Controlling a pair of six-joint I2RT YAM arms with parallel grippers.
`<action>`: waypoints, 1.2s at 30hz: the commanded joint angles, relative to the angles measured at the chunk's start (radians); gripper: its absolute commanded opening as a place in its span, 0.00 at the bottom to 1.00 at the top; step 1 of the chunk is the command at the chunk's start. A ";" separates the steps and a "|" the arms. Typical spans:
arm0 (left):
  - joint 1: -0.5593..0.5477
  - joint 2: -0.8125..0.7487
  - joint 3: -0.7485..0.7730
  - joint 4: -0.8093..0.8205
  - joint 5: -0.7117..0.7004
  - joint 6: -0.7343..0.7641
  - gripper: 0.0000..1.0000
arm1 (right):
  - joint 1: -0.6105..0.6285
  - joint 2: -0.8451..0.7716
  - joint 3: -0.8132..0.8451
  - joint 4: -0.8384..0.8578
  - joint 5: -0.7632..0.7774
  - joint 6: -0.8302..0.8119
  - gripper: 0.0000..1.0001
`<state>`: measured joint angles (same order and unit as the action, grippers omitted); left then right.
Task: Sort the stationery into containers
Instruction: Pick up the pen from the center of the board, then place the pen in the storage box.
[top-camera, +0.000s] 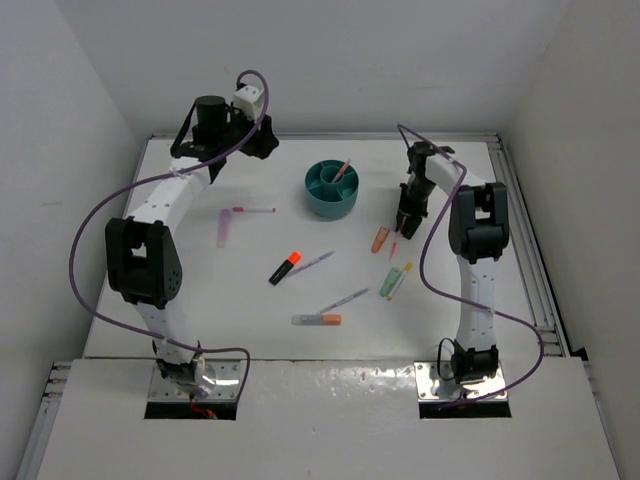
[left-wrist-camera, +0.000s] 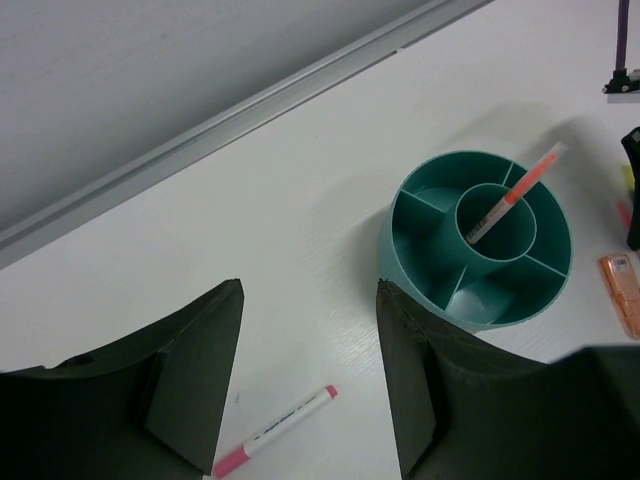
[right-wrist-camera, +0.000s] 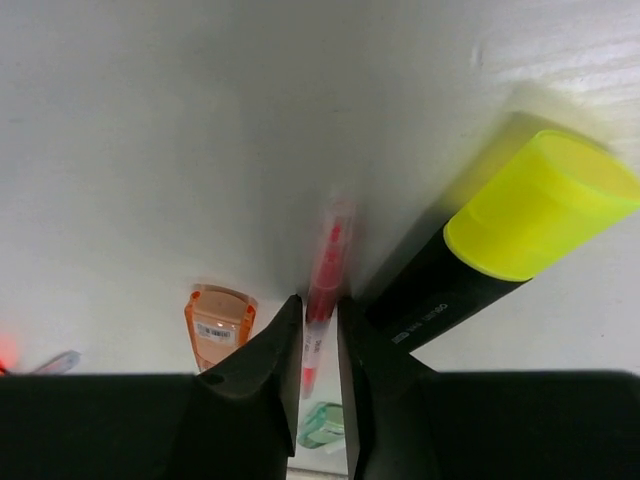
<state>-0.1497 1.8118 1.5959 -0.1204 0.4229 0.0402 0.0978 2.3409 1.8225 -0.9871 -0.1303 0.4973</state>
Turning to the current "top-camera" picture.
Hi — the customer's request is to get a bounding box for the grey purple ballpoint pen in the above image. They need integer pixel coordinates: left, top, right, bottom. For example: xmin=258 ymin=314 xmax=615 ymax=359
xmin=317 ymin=287 xmax=370 ymax=315

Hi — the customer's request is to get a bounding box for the orange correction tape dispenser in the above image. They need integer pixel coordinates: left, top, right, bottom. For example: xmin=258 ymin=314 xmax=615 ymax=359
xmin=370 ymin=226 xmax=390 ymax=254

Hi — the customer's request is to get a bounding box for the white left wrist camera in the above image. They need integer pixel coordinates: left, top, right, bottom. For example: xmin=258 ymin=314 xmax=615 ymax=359
xmin=233 ymin=85 xmax=265 ymax=121

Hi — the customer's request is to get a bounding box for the black cable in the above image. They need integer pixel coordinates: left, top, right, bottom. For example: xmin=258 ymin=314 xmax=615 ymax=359
xmin=437 ymin=337 xmax=461 ymax=386

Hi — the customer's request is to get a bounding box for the clear orange lead case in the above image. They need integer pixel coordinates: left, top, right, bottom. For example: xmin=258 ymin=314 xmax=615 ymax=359
xmin=291 ymin=314 xmax=342 ymax=326

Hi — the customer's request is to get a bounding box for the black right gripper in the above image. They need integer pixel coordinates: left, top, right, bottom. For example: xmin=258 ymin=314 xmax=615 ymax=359
xmin=398 ymin=177 xmax=437 ymax=232

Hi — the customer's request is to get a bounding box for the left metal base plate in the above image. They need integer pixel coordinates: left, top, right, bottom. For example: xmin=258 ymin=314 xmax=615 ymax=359
xmin=148 ymin=359 xmax=243 ymax=403

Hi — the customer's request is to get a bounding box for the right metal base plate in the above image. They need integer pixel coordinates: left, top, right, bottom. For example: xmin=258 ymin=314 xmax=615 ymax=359
xmin=414 ymin=361 xmax=508 ymax=403

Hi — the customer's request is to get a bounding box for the teal round desk organizer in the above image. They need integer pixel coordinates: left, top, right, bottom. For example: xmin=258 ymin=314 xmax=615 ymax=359
xmin=304 ymin=159 xmax=359 ymax=220

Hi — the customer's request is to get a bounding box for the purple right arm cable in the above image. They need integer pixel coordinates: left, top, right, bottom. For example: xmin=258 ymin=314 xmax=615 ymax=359
xmin=396 ymin=123 xmax=545 ymax=404

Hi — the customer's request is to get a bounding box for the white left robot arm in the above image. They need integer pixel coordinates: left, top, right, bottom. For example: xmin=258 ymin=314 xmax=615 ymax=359
xmin=105 ymin=88 xmax=279 ymax=400

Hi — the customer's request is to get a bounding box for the pink-capped white pen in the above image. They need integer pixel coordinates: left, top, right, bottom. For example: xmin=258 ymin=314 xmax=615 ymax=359
xmin=231 ymin=206 xmax=276 ymax=213

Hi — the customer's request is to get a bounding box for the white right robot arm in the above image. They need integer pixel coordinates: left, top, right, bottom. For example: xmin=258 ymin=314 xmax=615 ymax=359
xmin=394 ymin=141 xmax=510 ymax=384

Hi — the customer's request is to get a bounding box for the metal base plate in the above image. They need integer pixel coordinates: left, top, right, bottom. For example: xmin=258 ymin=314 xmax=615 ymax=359
xmin=414 ymin=361 xmax=508 ymax=403
xmin=148 ymin=359 xmax=243 ymax=403

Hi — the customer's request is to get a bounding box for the black orange-capped highlighter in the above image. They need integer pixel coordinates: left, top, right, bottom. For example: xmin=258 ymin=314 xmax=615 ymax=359
xmin=268 ymin=251 xmax=301 ymax=286

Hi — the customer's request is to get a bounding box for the aluminium table edge rail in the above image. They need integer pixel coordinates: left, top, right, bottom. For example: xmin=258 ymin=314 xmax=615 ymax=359
xmin=487 ymin=135 xmax=571 ymax=357

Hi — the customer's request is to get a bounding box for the yellow-capped white marker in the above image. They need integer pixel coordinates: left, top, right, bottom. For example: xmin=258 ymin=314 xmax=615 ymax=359
xmin=385 ymin=262 xmax=413 ymax=301

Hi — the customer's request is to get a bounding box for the green correction tape dispenser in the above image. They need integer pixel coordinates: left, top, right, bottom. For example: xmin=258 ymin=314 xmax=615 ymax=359
xmin=379 ymin=267 xmax=402 ymax=297

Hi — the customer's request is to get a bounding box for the pink double-ended marker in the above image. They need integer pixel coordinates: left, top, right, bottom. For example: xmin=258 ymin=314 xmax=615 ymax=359
xmin=389 ymin=231 xmax=401 ymax=260

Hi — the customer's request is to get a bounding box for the purple correction tape dispenser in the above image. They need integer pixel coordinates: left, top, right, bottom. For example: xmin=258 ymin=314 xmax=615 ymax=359
xmin=216 ymin=209 xmax=232 ymax=248

